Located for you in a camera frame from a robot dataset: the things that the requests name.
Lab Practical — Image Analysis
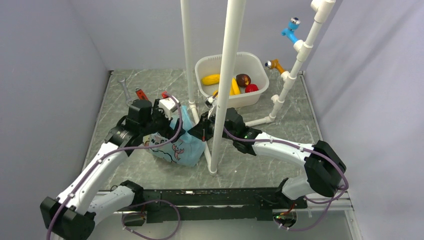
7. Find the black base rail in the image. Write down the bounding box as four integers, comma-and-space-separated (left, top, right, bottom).
121, 187, 308, 227

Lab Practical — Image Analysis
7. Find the white plastic basket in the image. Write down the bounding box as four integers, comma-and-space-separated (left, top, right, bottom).
194, 51, 271, 112

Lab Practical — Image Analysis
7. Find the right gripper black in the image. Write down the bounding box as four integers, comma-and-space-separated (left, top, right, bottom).
188, 111, 236, 142

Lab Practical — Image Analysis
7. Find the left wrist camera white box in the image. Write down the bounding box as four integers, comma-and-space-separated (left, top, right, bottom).
158, 97, 181, 120

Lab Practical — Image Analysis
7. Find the purple cable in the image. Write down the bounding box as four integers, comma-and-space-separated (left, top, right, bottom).
207, 96, 350, 233
45, 94, 184, 240

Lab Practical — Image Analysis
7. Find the light blue plastic bag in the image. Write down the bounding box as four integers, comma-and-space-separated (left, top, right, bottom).
143, 106, 206, 167

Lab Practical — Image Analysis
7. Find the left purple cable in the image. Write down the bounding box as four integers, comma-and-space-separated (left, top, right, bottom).
45, 94, 184, 240

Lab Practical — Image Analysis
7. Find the silver open-end wrench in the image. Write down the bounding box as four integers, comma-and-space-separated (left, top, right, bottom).
118, 77, 133, 106

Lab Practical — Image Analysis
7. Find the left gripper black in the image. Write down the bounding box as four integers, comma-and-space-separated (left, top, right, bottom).
140, 99, 186, 143

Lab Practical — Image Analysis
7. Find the yellow fake banana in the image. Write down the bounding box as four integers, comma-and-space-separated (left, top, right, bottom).
212, 78, 241, 97

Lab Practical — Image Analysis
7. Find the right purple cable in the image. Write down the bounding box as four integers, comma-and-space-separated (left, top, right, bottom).
207, 96, 350, 233

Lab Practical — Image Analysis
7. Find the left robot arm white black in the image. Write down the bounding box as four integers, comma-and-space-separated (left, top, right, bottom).
40, 95, 184, 240

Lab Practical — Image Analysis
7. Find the red handled adjustable wrench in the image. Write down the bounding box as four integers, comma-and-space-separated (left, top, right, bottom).
135, 87, 149, 101

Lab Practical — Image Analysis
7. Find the white PVC pipe frame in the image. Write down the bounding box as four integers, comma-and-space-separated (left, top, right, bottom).
180, 0, 336, 175

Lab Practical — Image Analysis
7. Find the dark brown fake fruit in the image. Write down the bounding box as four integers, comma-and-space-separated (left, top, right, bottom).
235, 73, 251, 88

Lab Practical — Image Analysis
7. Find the blue toy faucet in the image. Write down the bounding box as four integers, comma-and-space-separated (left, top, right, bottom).
281, 17, 301, 44

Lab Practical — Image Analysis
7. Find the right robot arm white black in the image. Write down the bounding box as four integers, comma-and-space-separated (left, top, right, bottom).
221, 108, 349, 208

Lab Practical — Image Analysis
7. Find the orange toy faucet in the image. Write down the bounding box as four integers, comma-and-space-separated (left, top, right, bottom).
264, 59, 286, 74

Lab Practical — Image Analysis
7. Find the red fake apple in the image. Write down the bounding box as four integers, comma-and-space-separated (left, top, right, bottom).
244, 83, 259, 93

